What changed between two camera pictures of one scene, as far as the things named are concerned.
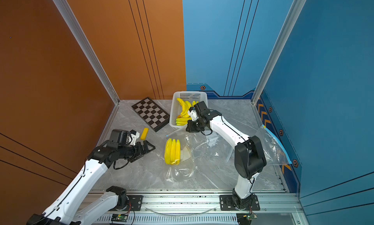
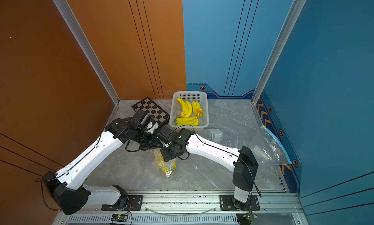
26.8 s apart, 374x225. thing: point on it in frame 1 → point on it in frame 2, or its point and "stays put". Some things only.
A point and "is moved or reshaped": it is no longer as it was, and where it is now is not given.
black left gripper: [140, 152] → [156, 143]
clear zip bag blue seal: [274, 153] stays put
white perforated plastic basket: [190, 97] stays put
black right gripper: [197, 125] → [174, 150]
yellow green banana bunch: [181, 121] is moved or reshaped
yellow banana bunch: [185, 106] stays put
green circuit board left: [119, 217] stays put
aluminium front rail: [277, 207] stays put
